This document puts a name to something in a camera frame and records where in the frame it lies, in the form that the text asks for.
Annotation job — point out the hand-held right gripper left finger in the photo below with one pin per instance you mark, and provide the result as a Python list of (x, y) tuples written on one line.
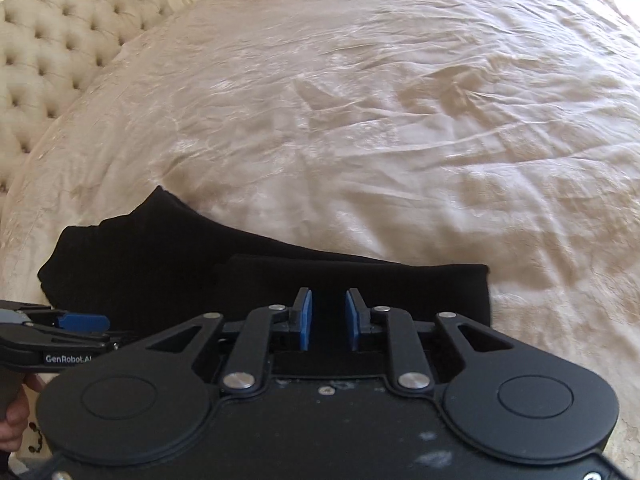
[(306, 320)]

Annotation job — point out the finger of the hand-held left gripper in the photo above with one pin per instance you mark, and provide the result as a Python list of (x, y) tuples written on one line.
[(82, 323)]

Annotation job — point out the person's left hand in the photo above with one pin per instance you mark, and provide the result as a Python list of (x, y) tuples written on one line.
[(22, 420)]

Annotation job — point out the beige patterned bedspread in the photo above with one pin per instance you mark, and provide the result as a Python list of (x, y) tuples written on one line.
[(375, 135)]

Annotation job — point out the black pants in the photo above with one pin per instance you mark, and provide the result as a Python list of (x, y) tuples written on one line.
[(150, 260)]

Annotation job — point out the cream tufted headboard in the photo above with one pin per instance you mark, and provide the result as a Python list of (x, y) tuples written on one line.
[(55, 45)]

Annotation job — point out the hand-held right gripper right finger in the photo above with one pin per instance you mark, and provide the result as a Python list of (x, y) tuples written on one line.
[(352, 320)]

